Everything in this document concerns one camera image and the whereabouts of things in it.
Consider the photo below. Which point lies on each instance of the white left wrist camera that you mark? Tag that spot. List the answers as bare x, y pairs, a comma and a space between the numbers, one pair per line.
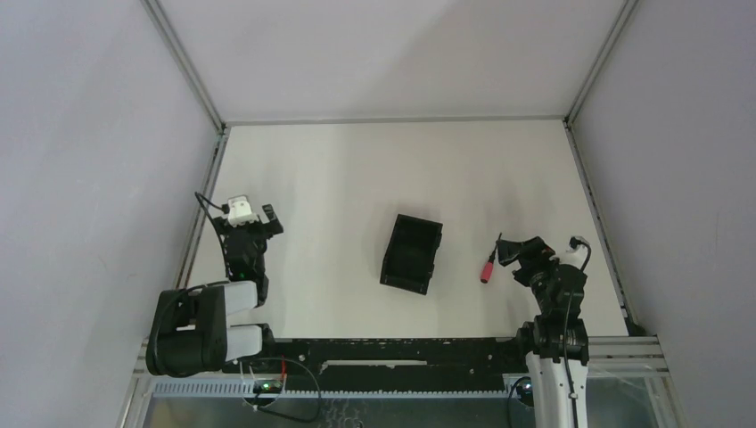
239, 212

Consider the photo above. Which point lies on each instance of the black mounting rail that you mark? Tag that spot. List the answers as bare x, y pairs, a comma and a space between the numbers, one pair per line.
445, 362

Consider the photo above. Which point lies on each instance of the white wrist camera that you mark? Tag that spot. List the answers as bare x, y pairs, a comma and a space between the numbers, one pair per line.
578, 243
239, 212

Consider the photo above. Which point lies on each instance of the white slotted cable duct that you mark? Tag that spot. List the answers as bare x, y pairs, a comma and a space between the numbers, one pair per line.
235, 388

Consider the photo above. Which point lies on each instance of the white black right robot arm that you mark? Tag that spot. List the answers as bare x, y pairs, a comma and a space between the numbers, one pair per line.
555, 343

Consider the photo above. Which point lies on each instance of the black plastic bin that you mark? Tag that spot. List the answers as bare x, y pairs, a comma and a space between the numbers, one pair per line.
408, 263

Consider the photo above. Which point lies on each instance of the red handled screwdriver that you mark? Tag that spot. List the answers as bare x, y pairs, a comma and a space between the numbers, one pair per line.
489, 266

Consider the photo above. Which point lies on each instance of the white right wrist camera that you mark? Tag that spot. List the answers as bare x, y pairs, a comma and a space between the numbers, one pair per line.
578, 243

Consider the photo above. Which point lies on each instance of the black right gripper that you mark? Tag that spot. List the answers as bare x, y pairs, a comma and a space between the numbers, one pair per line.
528, 252

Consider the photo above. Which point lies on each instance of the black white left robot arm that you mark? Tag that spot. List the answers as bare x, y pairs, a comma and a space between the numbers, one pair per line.
190, 331

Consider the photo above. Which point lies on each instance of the small green circuit board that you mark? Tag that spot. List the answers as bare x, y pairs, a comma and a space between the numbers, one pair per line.
268, 387

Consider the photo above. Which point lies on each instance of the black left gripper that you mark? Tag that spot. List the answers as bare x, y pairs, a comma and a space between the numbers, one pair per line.
249, 230

